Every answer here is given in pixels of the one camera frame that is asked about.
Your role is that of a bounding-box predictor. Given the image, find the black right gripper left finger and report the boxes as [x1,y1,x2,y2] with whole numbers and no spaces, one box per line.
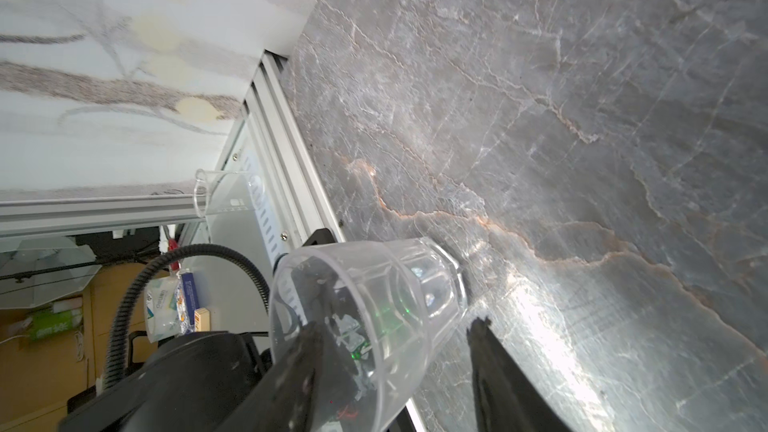
[218,322,324,431]

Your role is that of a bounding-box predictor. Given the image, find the clear cup behind rail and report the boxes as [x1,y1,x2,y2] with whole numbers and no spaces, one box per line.
[192,169,264,219]

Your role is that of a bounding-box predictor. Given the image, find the clear glass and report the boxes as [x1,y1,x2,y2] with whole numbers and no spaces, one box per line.
[269,237,467,431]

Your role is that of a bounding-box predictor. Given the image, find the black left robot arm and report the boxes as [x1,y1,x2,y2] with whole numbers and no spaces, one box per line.
[58,244,324,431]

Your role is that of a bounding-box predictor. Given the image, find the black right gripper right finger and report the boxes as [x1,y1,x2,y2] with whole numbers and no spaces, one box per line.
[467,318,570,432]

